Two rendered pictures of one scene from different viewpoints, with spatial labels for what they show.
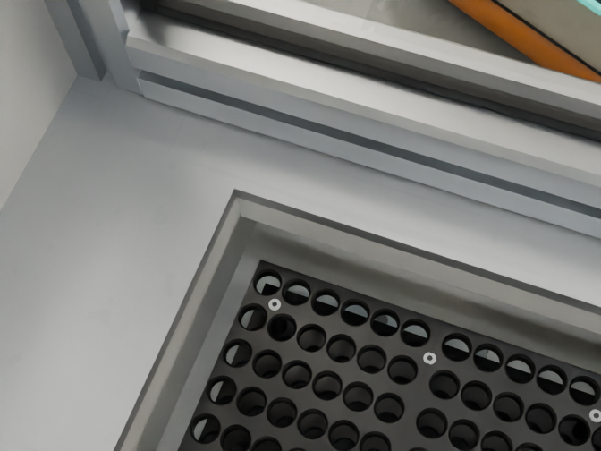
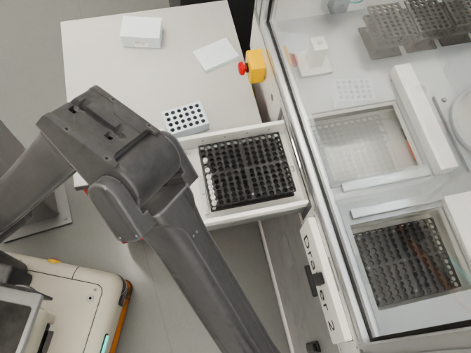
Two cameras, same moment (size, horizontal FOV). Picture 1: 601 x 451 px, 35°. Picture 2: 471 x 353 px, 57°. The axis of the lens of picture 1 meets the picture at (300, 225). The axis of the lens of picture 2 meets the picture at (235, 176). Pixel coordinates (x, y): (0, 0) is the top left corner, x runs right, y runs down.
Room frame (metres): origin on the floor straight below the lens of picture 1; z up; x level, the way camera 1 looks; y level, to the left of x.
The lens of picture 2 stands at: (0.54, -0.12, 1.92)
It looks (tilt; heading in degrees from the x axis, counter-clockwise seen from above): 66 degrees down; 224
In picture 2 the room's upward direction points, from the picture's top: 7 degrees clockwise
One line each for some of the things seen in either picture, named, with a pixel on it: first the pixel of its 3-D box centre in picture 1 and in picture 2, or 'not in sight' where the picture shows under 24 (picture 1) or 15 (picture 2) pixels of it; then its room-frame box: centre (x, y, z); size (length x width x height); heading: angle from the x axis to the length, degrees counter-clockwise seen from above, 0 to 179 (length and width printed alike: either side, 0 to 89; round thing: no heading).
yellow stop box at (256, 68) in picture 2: not in sight; (254, 66); (-0.06, -0.68, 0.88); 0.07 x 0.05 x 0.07; 63
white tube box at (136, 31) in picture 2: not in sight; (141, 32); (0.09, -1.06, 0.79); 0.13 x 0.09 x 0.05; 139
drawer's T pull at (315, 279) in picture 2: not in sight; (315, 279); (0.24, -0.11, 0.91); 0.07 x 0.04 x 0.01; 63
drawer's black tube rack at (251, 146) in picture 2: not in sight; (245, 172); (0.18, -0.43, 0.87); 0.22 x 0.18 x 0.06; 153
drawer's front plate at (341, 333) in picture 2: not in sight; (323, 279); (0.22, -0.10, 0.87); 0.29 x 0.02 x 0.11; 63
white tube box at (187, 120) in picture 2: not in sight; (185, 120); (0.18, -0.71, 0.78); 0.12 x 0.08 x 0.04; 161
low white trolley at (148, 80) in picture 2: not in sight; (169, 139); (0.16, -0.88, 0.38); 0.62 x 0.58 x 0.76; 63
